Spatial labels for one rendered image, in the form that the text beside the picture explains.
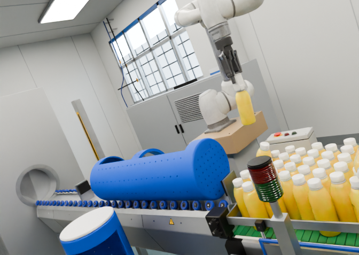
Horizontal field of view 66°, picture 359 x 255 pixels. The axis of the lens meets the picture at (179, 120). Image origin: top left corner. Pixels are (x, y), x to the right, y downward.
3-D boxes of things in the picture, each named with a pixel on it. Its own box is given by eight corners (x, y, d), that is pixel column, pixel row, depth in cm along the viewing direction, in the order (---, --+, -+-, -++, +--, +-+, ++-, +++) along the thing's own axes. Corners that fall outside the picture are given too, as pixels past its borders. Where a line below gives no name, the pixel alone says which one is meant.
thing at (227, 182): (238, 194, 130) (229, 170, 129) (243, 193, 129) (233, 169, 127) (228, 206, 123) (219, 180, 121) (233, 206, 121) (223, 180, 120)
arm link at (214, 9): (209, 26, 115) (238, 16, 116) (196, -10, 113) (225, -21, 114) (203, 32, 125) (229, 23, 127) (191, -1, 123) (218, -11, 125)
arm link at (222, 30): (204, 31, 120) (209, 44, 121) (221, 22, 114) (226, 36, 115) (214, 29, 127) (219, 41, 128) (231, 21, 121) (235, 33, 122)
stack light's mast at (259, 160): (271, 209, 76) (252, 156, 74) (294, 209, 72) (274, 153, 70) (263, 223, 71) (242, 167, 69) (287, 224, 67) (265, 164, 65)
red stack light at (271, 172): (258, 172, 75) (253, 159, 74) (281, 171, 70) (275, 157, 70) (248, 184, 70) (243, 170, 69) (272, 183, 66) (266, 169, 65)
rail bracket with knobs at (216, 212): (224, 225, 114) (215, 203, 113) (239, 226, 110) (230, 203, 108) (212, 241, 107) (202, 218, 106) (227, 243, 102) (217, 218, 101)
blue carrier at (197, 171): (132, 187, 198) (117, 150, 195) (236, 181, 140) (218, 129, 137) (99, 209, 177) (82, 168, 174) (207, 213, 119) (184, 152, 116)
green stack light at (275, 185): (264, 189, 75) (258, 172, 75) (287, 188, 71) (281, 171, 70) (255, 202, 71) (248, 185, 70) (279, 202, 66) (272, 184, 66)
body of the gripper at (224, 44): (219, 40, 127) (226, 60, 128) (210, 43, 121) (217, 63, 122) (233, 34, 122) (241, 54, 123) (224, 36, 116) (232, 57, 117)
